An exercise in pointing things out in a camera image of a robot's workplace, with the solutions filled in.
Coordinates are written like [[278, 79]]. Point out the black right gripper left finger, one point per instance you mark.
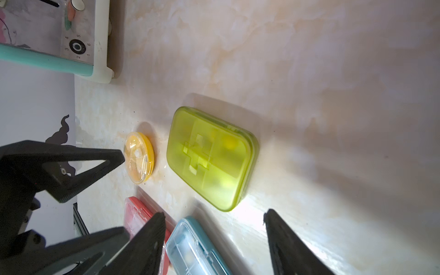
[[142, 255]]

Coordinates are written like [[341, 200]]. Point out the yellow round pillbox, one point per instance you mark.
[[139, 157]]

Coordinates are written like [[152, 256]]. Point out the olive lid pillbox back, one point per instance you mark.
[[215, 158]]

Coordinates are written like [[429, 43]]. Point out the mint green toaster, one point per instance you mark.
[[63, 36]]

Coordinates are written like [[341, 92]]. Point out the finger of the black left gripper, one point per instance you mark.
[[39, 164], [93, 252]]

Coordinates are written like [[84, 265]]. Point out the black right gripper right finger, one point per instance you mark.
[[289, 255]]

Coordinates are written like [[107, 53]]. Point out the blue rectangular pillbox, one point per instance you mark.
[[191, 251]]

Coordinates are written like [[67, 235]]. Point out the red rectangular pillbox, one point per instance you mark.
[[136, 215]]

